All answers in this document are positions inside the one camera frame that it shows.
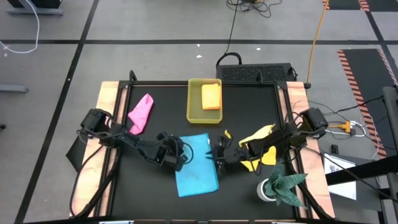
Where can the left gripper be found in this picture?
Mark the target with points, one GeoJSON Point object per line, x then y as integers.
{"type": "Point", "coordinates": [171, 152]}

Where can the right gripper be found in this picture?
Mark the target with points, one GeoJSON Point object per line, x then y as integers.
{"type": "Point", "coordinates": [233, 154]}

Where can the blue microfiber towel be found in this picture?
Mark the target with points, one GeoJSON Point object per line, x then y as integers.
{"type": "Point", "coordinates": [196, 174]}

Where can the orange microfiber towel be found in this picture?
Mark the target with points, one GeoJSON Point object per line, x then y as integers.
{"type": "Point", "coordinates": [211, 96]}

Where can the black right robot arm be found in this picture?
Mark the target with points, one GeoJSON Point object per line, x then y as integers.
{"type": "Point", "coordinates": [280, 140]}

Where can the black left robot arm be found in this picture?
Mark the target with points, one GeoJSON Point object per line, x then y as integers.
{"type": "Point", "coordinates": [118, 137]}

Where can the pink microfiber towel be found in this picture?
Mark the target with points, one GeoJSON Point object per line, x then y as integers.
{"type": "Point", "coordinates": [141, 112]}

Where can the yellow microfiber towel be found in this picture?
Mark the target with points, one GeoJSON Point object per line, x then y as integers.
{"type": "Point", "coordinates": [269, 157]}

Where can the yellow-green plastic bin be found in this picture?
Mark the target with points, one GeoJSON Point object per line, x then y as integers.
{"type": "Point", "coordinates": [194, 105]}

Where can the snake plant in white pot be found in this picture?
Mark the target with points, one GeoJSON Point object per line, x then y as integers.
{"type": "Point", "coordinates": [283, 186]}

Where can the black computer tower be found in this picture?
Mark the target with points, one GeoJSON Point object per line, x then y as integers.
{"type": "Point", "coordinates": [255, 73]}

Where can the white paper sheet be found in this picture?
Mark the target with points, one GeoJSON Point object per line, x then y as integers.
{"type": "Point", "coordinates": [342, 189]}

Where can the orange power plug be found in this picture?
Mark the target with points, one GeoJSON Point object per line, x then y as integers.
{"type": "Point", "coordinates": [345, 126]}

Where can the black striped floor mat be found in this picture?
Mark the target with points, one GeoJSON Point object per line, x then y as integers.
{"type": "Point", "coordinates": [363, 81]}
{"type": "Point", "coordinates": [345, 3]}

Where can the grey desk foot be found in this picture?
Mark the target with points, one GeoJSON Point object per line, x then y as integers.
{"type": "Point", "coordinates": [34, 12]}
{"type": "Point", "coordinates": [14, 89]}

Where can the black frame strut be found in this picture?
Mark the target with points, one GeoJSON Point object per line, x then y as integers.
{"type": "Point", "coordinates": [315, 207]}
{"type": "Point", "coordinates": [99, 191]}

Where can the black camera stand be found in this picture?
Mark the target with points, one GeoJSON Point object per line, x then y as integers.
{"type": "Point", "coordinates": [390, 124]}

